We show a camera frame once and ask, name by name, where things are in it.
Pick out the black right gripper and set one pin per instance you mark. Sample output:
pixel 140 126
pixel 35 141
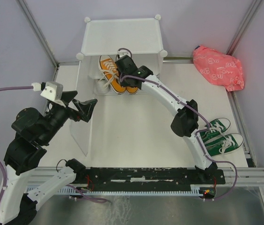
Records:
pixel 124 83

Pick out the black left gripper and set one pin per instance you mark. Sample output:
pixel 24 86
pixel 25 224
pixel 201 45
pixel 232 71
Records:
pixel 86 107

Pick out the orange canvas sneaker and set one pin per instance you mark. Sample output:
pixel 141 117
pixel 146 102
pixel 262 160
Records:
pixel 132 90
pixel 109 75

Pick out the green canvas sneaker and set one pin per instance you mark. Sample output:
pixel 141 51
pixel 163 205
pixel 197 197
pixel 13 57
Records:
pixel 225 144
pixel 217 128

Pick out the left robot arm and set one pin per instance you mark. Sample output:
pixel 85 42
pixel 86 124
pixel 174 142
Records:
pixel 33 132

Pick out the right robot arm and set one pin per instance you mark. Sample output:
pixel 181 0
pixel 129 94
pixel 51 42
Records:
pixel 185 113

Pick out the white plastic shoe cabinet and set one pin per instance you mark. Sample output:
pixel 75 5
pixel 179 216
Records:
pixel 104 37

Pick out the pink patterned plastic bag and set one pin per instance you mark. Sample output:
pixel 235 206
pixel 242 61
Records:
pixel 218 68

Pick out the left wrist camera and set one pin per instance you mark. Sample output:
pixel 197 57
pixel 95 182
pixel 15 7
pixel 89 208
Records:
pixel 53 92

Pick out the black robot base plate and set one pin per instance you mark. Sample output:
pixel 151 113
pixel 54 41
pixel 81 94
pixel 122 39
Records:
pixel 146 179

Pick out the left aluminium frame post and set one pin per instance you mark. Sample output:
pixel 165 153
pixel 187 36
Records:
pixel 37 31

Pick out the aluminium corner frame post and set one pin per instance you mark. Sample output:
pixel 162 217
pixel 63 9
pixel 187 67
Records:
pixel 244 25

